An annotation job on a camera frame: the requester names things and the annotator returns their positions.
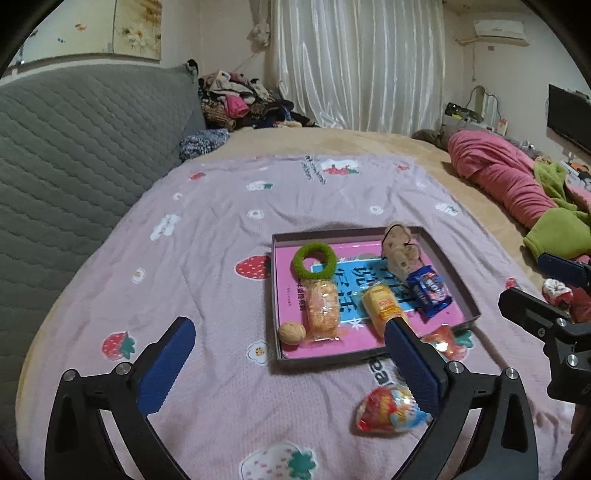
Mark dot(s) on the green fuzzy scrunchie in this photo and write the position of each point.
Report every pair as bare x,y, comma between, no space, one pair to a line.
300,265

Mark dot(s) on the small colourful doll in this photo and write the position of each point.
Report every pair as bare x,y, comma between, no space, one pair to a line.
556,290

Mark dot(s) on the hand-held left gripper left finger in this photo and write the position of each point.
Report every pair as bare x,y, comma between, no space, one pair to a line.
171,364

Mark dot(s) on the beige bed sheet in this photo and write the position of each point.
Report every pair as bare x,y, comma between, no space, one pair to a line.
369,143

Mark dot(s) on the green fleece blanket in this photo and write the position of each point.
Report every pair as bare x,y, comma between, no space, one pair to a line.
558,230

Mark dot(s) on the white air conditioner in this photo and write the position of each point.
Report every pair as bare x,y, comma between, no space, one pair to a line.
501,31

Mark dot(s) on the purple strawberry print blanket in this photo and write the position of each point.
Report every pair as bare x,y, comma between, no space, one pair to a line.
207,277

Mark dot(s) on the dark brown cloth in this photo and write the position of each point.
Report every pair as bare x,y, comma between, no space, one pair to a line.
429,137

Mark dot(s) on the red colourful snack bag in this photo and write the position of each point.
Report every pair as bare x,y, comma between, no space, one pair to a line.
383,410

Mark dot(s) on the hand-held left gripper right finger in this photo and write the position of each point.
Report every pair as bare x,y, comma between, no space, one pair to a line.
411,364

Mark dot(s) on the black yellow pouch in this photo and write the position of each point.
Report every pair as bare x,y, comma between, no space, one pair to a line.
457,111

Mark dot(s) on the black television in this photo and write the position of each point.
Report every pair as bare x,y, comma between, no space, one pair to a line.
570,120

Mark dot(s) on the walnut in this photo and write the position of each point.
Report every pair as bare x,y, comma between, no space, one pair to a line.
292,333

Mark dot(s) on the yellow snack packet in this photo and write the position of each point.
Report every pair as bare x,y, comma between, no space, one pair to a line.
378,304

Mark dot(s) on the small table mirror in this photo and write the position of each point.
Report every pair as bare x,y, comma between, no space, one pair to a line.
478,101

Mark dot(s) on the orange snack packet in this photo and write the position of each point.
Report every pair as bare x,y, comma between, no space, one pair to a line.
323,309

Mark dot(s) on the grey quilted headboard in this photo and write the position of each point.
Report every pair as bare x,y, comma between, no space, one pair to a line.
69,161

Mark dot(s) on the pile of clothes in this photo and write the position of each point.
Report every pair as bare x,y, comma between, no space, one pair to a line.
240,101

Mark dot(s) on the white fabric knot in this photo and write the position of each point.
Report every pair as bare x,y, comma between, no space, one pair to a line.
258,34

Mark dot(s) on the beige plush scrunchie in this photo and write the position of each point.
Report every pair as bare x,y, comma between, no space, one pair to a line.
399,254

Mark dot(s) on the white satin curtain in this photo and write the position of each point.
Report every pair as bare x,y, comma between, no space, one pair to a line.
355,60

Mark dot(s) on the floral wall painting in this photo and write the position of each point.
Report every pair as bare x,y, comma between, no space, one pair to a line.
129,32

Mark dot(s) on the blue patterned cloth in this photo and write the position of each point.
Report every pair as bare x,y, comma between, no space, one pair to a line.
203,143

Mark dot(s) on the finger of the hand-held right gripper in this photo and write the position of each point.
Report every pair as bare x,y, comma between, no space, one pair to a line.
558,267
526,307

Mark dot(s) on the pink quilt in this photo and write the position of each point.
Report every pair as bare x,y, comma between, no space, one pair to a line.
498,175

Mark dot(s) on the blue cookie packet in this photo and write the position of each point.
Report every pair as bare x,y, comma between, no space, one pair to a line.
429,290

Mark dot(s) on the pink shallow box tray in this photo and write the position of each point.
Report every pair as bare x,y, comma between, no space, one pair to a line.
323,362

